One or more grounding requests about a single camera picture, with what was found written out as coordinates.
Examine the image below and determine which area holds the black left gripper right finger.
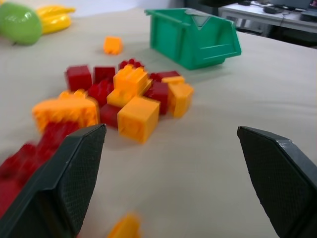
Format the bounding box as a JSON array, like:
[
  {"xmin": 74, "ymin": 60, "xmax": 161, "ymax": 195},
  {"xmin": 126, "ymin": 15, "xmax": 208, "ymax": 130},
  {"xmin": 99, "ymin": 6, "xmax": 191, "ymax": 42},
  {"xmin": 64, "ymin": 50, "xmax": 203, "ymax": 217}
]
[{"xmin": 237, "ymin": 125, "xmax": 317, "ymax": 238}]

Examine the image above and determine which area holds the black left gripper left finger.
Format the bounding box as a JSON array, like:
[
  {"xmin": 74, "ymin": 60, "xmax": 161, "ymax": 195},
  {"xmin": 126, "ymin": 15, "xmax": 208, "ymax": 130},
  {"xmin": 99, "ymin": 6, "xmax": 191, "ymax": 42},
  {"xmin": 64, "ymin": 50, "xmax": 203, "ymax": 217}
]
[{"xmin": 0, "ymin": 123, "xmax": 107, "ymax": 238}]

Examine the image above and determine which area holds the large red building block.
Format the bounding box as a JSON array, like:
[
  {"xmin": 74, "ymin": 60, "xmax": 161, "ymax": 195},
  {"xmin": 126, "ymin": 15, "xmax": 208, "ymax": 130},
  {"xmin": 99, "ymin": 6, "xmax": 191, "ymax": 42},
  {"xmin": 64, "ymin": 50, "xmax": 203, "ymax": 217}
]
[{"xmin": 0, "ymin": 121, "xmax": 80, "ymax": 216}]

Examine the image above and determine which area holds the wide orange building block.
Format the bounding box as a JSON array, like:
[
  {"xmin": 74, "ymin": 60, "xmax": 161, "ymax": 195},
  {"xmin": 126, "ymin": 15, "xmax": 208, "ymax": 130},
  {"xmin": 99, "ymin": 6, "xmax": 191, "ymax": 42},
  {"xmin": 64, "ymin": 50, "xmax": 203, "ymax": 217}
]
[{"xmin": 31, "ymin": 89, "xmax": 100, "ymax": 133}]

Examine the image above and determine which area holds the red cube building block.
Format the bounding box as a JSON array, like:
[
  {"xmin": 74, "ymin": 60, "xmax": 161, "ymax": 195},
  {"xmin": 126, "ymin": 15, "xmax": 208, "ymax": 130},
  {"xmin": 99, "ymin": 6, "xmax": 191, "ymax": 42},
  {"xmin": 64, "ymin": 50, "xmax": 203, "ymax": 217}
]
[
  {"xmin": 99, "ymin": 103, "xmax": 122, "ymax": 129},
  {"xmin": 93, "ymin": 65, "xmax": 116, "ymax": 85},
  {"xmin": 64, "ymin": 64, "xmax": 93, "ymax": 92},
  {"xmin": 144, "ymin": 81, "xmax": 169, "ymax": 115}
]

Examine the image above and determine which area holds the orange cube building block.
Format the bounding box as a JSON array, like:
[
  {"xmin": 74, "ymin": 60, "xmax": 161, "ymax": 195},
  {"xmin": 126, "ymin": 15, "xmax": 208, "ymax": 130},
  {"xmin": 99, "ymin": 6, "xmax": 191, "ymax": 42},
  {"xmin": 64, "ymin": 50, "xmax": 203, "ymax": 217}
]
[
  {"xmin": 117, "ymin": 97, "xmax": 160, "ymax": 144},
  {"xmin": 167, "ymin": 83, "xmax": 195, "ymax": 118}
]

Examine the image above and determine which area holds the red studded building block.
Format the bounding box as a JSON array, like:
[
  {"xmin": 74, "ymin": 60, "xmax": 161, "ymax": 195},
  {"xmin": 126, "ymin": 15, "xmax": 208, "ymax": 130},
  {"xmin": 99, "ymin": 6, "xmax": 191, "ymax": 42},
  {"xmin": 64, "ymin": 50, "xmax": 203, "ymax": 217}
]
[
  {"xmin": 118, "ymin": 58, "xmax": 145, "ymax": 71},
  {"xmin": 88, "ymin": 79, "xmax": 114, "ymax": 107}
]

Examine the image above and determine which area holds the orange studded building block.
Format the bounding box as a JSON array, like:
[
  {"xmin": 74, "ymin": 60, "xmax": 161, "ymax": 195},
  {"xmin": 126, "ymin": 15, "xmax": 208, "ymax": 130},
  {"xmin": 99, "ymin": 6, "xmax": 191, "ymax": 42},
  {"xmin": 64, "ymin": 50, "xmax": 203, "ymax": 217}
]
[{"xmin": 106, "ymin": 64, "xmax": 153, "ymax": 108}]

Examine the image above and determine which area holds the orange flat building block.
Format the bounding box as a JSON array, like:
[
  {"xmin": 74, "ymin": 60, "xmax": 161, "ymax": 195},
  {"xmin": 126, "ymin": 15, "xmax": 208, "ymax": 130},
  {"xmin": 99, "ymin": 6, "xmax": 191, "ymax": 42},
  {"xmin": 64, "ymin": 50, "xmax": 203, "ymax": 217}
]
[{"xmin": 161, "ymin": 75, "xmax": 186, "ymax": 85}]

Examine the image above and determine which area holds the small orange building block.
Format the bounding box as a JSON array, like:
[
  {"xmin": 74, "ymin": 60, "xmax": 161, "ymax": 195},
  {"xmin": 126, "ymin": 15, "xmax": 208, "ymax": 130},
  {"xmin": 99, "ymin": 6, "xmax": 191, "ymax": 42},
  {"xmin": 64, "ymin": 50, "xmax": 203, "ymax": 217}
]
[{"xmin": 103, "ymin": 36, "xmax": 123, "ymax": 56}]

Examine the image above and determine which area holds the red flat building block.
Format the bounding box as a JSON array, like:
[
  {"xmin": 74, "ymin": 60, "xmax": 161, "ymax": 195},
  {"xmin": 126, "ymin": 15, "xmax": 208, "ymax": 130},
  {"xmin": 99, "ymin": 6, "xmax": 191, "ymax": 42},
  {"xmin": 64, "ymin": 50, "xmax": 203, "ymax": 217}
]
[{"xmin": 149, "ymin": 70, "xmax": 181, "ymax": 82}]

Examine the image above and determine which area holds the teal plastic storage bin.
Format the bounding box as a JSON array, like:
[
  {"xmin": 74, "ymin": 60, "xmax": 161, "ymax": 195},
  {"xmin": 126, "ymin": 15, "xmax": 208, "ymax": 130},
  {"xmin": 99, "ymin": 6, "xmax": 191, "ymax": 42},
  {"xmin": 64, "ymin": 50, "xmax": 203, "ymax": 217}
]
[{"xmin": 144, "ymin": 7, "xmax": 242, "ymax": 71}]

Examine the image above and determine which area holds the white desk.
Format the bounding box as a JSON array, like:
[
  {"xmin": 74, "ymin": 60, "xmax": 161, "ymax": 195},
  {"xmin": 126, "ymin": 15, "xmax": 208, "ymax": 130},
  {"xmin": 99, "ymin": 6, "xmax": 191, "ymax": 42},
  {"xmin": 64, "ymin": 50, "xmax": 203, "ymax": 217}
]
[{"xmin": 218, "ymin": 0, "xmax": 317, "ymax": 35}]

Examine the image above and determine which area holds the yellow toy banana bunch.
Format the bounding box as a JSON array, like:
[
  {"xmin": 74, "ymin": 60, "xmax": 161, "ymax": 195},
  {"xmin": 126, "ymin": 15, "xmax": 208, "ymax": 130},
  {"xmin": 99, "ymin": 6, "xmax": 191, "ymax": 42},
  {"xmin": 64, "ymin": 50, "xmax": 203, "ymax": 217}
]
[{"xmin": 36, "ymin": 5, "xmax": 76, "ymax": 35}]

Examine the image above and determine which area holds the green toy apple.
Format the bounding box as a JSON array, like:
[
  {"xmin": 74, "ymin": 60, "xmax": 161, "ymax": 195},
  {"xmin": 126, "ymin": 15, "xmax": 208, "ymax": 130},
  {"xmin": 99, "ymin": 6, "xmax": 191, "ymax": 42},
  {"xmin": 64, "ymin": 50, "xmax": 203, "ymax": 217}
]
[{"xmin": 0, "ymin": 1, "xmax": 43, "ymax": 46}]

